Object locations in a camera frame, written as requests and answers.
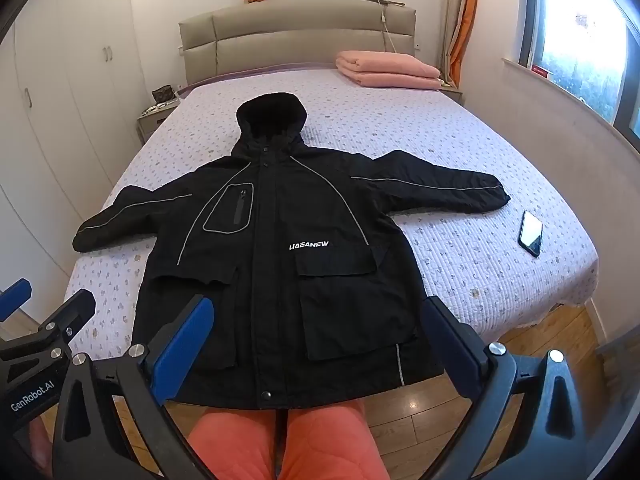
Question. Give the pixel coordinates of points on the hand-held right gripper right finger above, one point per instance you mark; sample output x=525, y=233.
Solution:
x=452, y=346

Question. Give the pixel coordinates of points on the red window sign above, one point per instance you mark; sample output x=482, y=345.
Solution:
x=540, y=70

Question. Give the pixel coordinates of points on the black hooded jacket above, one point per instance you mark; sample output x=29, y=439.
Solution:
x=280, y=280

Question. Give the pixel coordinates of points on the brown patterned bag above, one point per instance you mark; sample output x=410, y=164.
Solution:
x=163, y=94

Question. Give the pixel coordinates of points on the white patterned bed sheet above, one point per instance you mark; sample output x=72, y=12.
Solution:
x=400, y=125

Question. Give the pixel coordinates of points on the person's orange pants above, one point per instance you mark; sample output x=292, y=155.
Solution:
x=240, y=450

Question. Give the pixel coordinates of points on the folded pink blanket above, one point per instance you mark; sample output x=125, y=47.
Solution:
x=385, y=67

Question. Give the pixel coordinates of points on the beige padded headboard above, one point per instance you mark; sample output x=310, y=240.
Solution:
x=300, y=35

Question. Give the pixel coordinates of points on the grey nightstand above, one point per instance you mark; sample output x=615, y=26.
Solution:
x=150, y=124

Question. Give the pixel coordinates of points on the beige nightstand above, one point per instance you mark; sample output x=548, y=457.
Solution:
x=452, y=94

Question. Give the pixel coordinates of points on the white wardrobe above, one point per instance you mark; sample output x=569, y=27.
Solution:
x=75, y=85

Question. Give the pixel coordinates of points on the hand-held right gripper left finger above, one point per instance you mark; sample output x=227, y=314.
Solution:
x=184, y=341

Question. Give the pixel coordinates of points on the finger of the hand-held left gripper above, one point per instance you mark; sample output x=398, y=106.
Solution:
x=14, y=296
x=70, y=312

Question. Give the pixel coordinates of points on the black smartphone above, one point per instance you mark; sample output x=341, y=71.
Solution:
x=531, y=234

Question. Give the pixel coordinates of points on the orange and beige curtain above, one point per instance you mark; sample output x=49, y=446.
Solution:
x=467, y=20

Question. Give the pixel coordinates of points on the window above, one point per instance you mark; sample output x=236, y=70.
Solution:
x=580, y=50

